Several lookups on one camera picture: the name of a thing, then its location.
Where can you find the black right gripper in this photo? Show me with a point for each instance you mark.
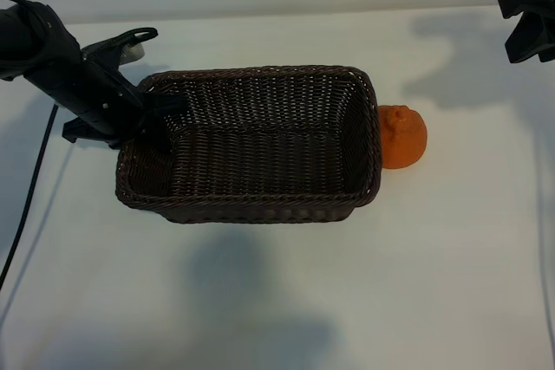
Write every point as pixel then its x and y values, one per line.
pixel 550 23

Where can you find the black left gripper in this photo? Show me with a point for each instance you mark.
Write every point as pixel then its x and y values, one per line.
pixel 102 105

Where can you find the dark brown woven basket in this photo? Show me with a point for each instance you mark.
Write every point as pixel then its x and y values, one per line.
pixel 260 157

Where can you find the orange fruit with knobbly stem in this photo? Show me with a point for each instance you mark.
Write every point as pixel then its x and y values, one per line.
pixel 405 140

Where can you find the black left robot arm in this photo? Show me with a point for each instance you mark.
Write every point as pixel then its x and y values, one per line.
pixel 26 40

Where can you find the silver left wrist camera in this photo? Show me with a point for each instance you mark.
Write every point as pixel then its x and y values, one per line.
pixel 132 53

